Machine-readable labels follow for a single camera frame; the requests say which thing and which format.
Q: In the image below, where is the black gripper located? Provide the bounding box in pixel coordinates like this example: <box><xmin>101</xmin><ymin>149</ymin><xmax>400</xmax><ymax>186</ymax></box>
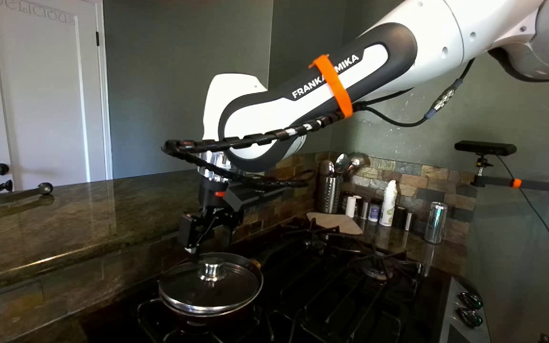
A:
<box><xmin>177</xmin><ymin>180</ymin><xmax>244</xmax><ymax>256</ymax></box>

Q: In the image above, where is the glass pot lid steel knob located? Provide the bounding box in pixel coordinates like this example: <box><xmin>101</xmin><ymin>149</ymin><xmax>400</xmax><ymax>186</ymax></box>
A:
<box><xmin>156</xmin><ymin>252</ymin><xmax>265</xmax><ymax>321</ymax></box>

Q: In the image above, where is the dark metal pot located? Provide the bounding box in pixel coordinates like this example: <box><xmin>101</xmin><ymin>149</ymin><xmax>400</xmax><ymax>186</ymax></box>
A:
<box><xmin>158</xmin><ymin>254</ymin><xmax>267</xmax><ymax>332</ymax></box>

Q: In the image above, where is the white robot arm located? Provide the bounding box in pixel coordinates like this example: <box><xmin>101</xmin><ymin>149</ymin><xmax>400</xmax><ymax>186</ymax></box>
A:
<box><xmin>164</xmin><ymin>0</ymin><xmax>549</xmax><ymax>252</ymax></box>

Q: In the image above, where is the steel canister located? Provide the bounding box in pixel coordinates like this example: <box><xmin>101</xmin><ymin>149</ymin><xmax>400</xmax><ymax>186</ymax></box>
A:
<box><xmin>318</xmin><ymin>161</ymin><xmax>343</xmax><ymax>214</ymax></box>

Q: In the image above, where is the black gas stove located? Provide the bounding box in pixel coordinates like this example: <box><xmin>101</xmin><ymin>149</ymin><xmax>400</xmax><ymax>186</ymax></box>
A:
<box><xmin>80</xmin><ymin>220</ymin><xmax>492</xmax><ymax>343</ymax></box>

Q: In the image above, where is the white bottle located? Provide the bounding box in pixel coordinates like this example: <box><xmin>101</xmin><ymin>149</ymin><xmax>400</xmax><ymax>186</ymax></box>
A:
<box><xmin>379</xmin><ymin>180</ymin><xmax>398</xmax><ymax>227</ymax></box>

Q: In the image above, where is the silver can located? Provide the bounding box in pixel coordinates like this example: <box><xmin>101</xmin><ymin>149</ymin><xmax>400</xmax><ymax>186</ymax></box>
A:
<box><xmin>423</xmin><ymin>203</ymin><xmax>448</xmax><ymax>245</ymax></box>

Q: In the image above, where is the black door knob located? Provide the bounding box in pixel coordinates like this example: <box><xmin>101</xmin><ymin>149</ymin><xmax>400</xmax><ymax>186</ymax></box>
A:
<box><xmin>0</xmin><ymin>165</ymin><xmax>10</xmax><ymax>176</ymax></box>

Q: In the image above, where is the white door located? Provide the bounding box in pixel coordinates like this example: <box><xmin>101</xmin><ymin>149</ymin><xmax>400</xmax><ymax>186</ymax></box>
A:
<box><xmin>0</xmin><ymin>0</ymin><xmax>113</xmax><ymax>191</ymax></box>

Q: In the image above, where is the black corrugated cable conduit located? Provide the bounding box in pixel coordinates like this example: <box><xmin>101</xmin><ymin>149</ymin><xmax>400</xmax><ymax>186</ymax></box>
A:
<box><xmin>160</xmin><ymin>107</ymin><xmax>353</xmax><ymax>189</ymax></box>

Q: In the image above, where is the black camera on mount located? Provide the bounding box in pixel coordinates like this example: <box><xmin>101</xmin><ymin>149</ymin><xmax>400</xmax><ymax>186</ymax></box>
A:
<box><xmin>452</xmin><ymin>140</ymin><xmax>549</xmax><ymax>206</ymax></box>

